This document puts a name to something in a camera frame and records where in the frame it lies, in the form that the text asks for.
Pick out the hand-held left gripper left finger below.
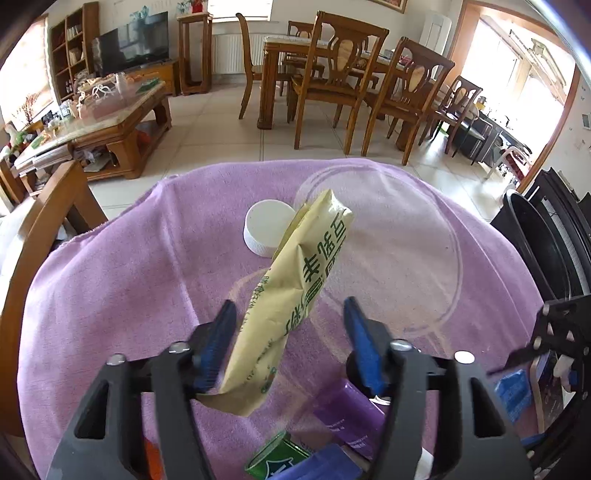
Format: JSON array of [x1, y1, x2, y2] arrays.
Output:
[[46, 300, 237, 480]]

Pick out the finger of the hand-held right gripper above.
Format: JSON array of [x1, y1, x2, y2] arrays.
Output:
[[488, 295, 591, 374]]

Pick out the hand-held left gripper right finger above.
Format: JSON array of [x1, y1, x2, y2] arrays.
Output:
[[344, 296, 536, 480]]

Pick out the black trash bin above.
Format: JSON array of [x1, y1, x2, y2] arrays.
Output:
[[489, 167, 591, 305]]

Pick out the cream snack packet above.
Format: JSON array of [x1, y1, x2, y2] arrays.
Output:
[[205, 188, 355, 416]]

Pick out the smartphone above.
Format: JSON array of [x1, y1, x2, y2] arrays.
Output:
[[530, 353, 556, 437]]

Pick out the purple packet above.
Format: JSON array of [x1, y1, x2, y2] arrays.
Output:
[[314, 382, 393, 460]]

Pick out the blue crumpled wrapper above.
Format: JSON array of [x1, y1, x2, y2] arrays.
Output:
[[493, 369, 529, 423]]

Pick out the green packet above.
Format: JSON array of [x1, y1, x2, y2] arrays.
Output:
[[245, 431, 311, 480]]

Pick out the blue tube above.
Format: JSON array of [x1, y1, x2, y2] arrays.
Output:
[[272, 445, 363, 480]]

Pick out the white ribbed jar lid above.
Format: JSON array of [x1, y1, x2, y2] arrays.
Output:
[[243, 199, 296, 257]]

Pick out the white plastic stool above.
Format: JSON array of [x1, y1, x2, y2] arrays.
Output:
[[484, 145, 533, 184]]

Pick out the wooden sofa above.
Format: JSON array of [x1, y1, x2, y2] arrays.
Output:
[[0, 159, 109, 437]]

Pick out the wooden coffee table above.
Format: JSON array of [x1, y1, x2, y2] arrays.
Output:
[[13, 80, 172, 182]]

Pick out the wooden dining table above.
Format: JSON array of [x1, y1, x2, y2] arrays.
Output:
[[257, 36, 444, 153]]

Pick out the wooden television stand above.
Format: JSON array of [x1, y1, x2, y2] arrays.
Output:
[[124, 59, 180, 97]]

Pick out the tall wooden plant stand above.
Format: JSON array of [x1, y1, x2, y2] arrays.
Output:
[[177, 12, 214, 95]]

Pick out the white standing air conditioner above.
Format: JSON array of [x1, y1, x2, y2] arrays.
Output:
[[421, 11, 452, 58]]

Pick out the flat screen television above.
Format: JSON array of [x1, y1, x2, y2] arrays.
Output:
[[91, 11, 169, 78]]

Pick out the wooden bookshelf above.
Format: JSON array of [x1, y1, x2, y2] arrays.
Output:
[[48, 1, 100, 88]]

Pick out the window with blind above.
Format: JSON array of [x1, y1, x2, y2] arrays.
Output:
[[208, 0, 273, 23]]

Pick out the wooden door frame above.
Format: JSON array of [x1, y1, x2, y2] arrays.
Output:
[[443, 0, 583, 195]]

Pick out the white wall radiator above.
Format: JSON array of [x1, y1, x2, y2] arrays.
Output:
[[212, 33, 266, 75]]

